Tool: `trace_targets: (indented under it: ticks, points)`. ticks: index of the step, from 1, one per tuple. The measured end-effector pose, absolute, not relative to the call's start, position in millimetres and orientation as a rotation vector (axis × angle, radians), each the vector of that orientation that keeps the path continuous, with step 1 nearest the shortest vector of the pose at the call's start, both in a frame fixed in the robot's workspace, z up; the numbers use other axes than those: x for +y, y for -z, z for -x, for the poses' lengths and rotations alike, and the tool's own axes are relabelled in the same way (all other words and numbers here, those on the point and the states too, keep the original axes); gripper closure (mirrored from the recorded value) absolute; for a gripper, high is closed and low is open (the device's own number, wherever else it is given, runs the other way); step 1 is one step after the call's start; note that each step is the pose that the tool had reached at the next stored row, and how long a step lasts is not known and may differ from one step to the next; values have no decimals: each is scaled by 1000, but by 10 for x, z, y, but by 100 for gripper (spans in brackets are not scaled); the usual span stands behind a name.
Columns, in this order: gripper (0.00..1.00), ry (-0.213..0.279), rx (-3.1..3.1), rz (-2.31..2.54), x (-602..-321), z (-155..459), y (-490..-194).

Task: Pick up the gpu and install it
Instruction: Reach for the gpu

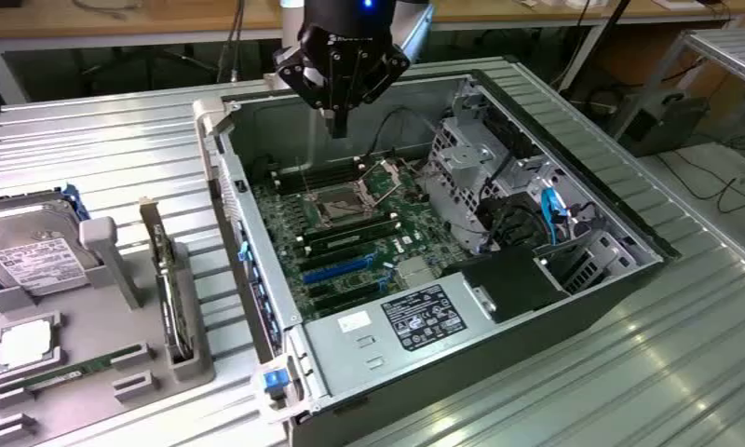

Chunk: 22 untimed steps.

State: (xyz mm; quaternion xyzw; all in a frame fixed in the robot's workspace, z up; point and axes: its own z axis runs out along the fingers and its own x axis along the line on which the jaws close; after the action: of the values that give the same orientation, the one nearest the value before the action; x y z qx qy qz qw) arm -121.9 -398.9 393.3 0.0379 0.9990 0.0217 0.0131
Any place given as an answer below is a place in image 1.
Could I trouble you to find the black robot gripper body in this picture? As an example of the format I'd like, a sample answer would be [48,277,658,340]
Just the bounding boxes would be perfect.
[298,0,393,112]

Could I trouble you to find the graphics card with metal bracket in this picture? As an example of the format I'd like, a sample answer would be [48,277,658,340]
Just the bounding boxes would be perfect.
[135,197,197,365]

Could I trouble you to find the thin metal locking lever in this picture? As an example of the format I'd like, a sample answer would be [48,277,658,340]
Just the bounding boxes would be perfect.
[295,156,317,195]

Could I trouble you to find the metal socket cover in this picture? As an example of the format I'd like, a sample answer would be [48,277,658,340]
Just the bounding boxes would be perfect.
[355,157,411,207]

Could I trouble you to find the perforated metal disk bay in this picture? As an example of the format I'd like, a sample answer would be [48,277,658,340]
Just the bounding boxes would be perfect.
[421,115,518,253]

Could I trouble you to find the CPU socket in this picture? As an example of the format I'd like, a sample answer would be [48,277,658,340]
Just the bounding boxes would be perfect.
[313,185,373,228]

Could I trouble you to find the long wooden desk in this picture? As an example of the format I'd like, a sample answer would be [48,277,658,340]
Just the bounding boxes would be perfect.
[0,0,745,53]

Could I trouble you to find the green motherboard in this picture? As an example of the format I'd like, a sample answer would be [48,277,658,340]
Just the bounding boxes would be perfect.
[246,156,473,322]

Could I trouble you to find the black fitted RAM stick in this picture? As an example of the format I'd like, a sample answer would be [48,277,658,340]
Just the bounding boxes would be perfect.
[299,217,402,249]

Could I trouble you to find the blue expansion slot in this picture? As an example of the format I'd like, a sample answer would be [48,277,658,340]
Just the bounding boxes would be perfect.
[301,253,377,286]

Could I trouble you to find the silver chipset heatsink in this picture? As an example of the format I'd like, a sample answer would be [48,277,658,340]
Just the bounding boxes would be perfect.
[393,258,437,286]

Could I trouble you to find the black box on floor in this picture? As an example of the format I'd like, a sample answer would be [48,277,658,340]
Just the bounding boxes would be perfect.
[618,90,710,157]

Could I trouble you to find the blue plastic disk caddy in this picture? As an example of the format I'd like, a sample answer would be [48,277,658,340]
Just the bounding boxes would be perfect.
[0,183,91,225]

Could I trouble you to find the black plastic shroud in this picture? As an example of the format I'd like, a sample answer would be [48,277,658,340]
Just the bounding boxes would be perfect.
[439,245,571,325]

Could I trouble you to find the black expansion slot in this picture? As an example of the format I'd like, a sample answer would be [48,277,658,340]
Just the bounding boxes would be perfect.
[311,280,390,314]

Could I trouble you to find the metal slat side table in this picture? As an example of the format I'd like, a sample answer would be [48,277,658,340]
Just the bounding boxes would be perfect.
[657,29,745,117]

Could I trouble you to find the open black PC case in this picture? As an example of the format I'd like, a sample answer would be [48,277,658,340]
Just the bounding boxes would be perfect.
[190,55,681,447]

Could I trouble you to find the silver hard disk drive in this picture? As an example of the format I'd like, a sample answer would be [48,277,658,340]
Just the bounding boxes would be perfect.
[0,202,103,297]

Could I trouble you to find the grey power supply unit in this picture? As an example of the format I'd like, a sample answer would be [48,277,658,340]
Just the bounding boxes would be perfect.
[301,272,503,398]

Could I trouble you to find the grey plastic parts rack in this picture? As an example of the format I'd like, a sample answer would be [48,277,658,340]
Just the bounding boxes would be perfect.
[0,217,218,447]

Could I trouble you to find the silver CPU chip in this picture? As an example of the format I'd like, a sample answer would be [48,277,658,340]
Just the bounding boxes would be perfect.
[0,320,62,376]

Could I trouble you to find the green loose RAM stick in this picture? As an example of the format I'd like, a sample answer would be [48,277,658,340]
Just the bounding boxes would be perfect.
[0,346,140,387]

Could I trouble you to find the grey hanging cables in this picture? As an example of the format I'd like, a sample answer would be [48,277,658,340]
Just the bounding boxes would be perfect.
[213,0,250,85]

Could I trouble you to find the blue flat wire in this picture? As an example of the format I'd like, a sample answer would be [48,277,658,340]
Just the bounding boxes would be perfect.
[539,187,573,246]

